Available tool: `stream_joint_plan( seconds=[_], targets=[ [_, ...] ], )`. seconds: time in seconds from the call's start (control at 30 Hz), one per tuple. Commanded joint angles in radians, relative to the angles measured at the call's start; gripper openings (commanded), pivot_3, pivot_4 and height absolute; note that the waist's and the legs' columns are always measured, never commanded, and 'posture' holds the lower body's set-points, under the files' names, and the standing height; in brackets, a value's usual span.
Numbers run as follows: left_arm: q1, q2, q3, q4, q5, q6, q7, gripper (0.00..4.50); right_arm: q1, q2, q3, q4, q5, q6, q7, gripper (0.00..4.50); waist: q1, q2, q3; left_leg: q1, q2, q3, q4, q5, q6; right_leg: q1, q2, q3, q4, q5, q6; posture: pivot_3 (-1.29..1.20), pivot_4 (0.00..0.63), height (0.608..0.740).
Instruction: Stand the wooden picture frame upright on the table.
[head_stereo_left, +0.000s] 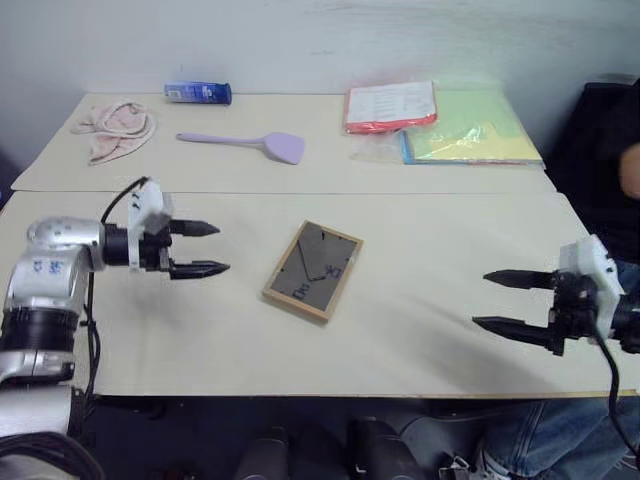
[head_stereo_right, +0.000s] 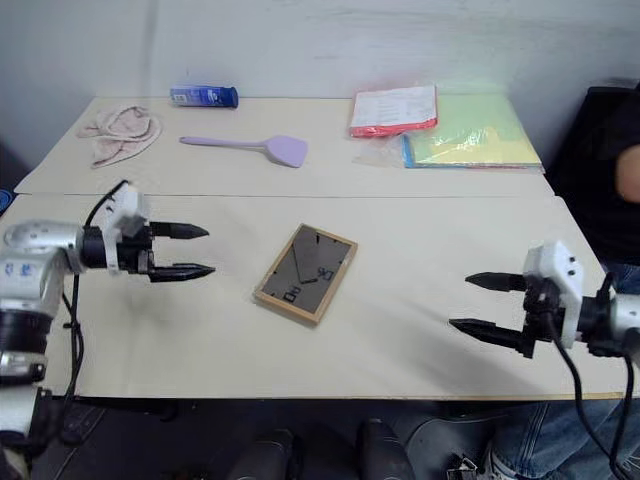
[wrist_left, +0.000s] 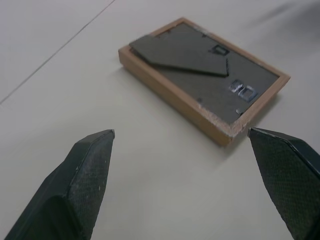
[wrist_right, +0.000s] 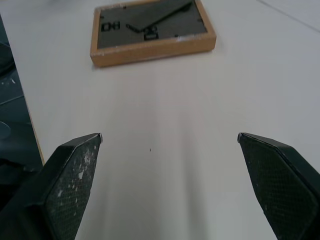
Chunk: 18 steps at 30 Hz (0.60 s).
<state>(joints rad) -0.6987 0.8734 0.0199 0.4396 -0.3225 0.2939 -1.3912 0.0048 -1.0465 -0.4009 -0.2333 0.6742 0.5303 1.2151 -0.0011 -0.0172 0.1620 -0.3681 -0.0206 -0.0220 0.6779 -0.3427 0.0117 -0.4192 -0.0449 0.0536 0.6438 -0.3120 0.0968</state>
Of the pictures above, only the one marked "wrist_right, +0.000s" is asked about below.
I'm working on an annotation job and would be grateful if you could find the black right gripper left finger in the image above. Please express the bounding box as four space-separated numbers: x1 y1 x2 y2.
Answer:
0 132 104 240

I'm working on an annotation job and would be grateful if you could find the wooden framed wall clock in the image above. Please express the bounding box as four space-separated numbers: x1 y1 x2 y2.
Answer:
89 0 217 68

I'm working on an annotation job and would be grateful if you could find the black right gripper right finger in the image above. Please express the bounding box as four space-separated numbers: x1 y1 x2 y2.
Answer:
237 132 320 240

